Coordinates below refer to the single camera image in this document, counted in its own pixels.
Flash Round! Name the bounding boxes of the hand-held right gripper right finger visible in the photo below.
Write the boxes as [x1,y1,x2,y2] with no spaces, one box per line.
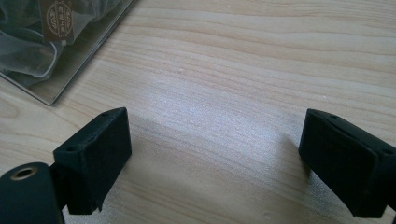
[298,108,396,218]

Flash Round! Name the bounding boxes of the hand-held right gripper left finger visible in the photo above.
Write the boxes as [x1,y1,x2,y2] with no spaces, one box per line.
[49,106,133,216]

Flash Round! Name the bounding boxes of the clear plastic packaged item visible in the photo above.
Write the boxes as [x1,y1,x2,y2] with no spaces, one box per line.
[0,0,139,106]

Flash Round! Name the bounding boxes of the grey mesh bag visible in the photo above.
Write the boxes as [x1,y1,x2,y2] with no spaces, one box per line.
[0,0,122,78]

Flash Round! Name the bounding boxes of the brown tag with gold print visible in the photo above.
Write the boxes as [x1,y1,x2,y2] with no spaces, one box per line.
[39,0,75,45]

